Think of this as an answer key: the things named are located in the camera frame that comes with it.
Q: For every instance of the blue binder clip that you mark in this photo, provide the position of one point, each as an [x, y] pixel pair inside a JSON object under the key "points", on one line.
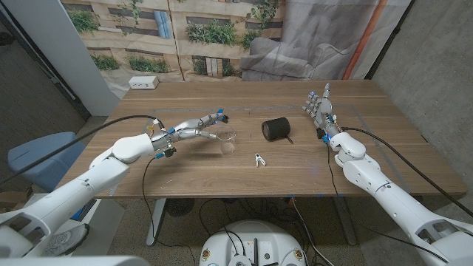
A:
{"points": [[224, 119]]}

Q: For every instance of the round black floor fan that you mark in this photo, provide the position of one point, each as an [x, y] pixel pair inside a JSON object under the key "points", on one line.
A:
{"points": [[179, 207]]}

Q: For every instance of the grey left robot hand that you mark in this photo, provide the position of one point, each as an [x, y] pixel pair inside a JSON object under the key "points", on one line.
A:
{"points": [[184, 131]]}

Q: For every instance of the brown cardboard box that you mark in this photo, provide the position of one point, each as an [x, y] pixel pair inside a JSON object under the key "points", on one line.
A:
{"points": [[11, 201]]}

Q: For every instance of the printed fabric backdrop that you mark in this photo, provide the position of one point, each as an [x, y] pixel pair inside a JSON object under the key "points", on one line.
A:
{"points": [[221, 37]]}

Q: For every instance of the white plastic clip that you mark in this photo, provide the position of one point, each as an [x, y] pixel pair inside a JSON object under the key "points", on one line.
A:
{"points": [[259, 159]]}

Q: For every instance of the white power strip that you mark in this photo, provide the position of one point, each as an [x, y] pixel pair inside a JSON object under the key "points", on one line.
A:
{"points": [[143, 82]]}

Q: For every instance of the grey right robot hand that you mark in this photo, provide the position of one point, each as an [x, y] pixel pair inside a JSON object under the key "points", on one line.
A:
{"points": [[325, 114]]}

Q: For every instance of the white floor platform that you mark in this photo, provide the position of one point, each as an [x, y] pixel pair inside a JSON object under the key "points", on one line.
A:
{"points": [[107, 221]]}

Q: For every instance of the white robot chest cover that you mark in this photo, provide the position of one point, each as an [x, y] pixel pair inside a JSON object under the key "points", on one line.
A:
{"points": [[74, 261]]}

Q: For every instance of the grey table leg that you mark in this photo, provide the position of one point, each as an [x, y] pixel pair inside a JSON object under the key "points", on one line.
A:
{"points": [[155, 225], [347, 229]]}

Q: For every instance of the grey sneaker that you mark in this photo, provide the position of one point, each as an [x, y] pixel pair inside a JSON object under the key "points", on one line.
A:
{"points": [[66, 240]]}

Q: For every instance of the blue-grey upholstered stool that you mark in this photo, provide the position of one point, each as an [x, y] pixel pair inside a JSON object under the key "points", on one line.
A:
{"points": [[37, 155]]}

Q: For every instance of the blue foot pedals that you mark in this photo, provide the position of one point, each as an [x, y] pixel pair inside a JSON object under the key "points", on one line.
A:
{"points": [[79, 213]]}

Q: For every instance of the clear glass beaker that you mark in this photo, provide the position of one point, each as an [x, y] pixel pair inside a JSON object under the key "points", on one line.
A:
{"points": [[227, 147]]}

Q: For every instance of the black cylindrical speaker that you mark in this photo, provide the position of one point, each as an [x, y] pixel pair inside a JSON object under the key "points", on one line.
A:
{"points": [[276, 128]]}

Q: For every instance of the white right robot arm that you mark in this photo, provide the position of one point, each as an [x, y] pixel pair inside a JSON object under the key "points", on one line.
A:
{"points": [[388, 199]]}

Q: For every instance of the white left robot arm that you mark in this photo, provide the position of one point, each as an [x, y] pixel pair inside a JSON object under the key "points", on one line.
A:
{"points": [[74, 196]]}

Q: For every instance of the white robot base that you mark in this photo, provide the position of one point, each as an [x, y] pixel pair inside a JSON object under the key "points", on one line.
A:
{"points": [[251, 236]]}

